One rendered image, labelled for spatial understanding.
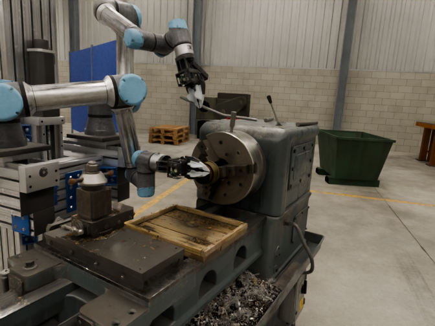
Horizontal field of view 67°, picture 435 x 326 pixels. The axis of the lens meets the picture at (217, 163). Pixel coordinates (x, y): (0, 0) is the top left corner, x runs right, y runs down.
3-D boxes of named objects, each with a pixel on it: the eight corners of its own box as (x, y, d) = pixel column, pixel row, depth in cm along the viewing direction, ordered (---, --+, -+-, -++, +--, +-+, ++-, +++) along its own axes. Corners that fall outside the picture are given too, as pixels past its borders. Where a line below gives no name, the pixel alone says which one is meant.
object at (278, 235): (235, 292, 235) (243, 176, 218) (299, 318, 211) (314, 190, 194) (184, 342, 185) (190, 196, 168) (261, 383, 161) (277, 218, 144)
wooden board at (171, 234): (175, 211, 145) (175, 203, 145) (246, 232, 127) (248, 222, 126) (123, 233, 120) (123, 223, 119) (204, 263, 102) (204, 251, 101)
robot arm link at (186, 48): (181, 52, 139) (196, 44, 134) (184, 63, 139) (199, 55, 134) (170, 49, 132) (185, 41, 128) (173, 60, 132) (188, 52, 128)
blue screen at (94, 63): (57, 138, 908) (53, 49, 861) (87, 136, 955) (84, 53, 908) (105, 168, 587) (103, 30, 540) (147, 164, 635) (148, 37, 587)
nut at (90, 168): (93, 170, 95) (93, 158, 94) (102, 172, 93) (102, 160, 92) (81, 172, 92) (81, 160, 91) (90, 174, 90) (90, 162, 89)
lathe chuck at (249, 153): (197, 188, 157) (206, 123, 149) (256, 209, 142) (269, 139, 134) (186, 192, 149) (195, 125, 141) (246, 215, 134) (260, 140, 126)
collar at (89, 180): (94, 177, 98) (94, 167, 98) (112, 182, 94) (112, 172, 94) (71, 182, 91) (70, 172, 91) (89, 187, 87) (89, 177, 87)
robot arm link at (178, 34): (177, 27, 139) (189, 17, 133) (183, 52, 140) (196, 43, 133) (162, 25, 134) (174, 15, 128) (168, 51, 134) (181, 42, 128)
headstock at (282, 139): (243, 176, 218) (248, 118, 210) (314, 190, 194) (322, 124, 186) (191, 196, 168) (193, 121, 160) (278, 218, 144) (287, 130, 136)
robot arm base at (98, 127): (77, 133, 160) (76, 113, 158) (99, 131, 174) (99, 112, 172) (101, 136, 154) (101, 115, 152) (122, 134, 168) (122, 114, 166)
